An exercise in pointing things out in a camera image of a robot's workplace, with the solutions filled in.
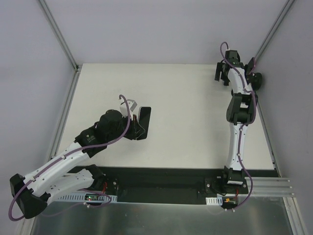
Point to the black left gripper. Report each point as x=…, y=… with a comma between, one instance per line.
x=138, y=128

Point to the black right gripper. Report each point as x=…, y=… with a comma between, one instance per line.
x=220, y=72

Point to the black smartphone silver edge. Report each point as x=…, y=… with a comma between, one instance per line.
x=144, y=120

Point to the black phone stand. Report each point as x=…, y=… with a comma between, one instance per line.
x=247, y=83
x=256, y=80

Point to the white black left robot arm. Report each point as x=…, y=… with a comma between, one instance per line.
x=33, y=192

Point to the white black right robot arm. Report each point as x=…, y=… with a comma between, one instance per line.
x=241, y=113

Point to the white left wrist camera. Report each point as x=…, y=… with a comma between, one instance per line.
x=127, y=107

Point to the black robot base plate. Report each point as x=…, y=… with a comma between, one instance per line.
x=165, y=185

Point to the aluminium frame post right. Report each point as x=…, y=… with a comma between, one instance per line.
x=272, y=31

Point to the aluminium frame post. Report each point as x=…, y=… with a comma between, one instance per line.
x=272, y=31
x=57, y=33

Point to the white cable duct left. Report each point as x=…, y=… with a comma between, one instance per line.
x=83, y=197

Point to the white cable duct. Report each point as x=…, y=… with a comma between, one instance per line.
x=83, y=197
x=214, y=201

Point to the white cable duct right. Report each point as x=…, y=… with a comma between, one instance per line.
x=214, y=201

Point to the aluminium frame post left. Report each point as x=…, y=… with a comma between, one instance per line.
x=57, y=33

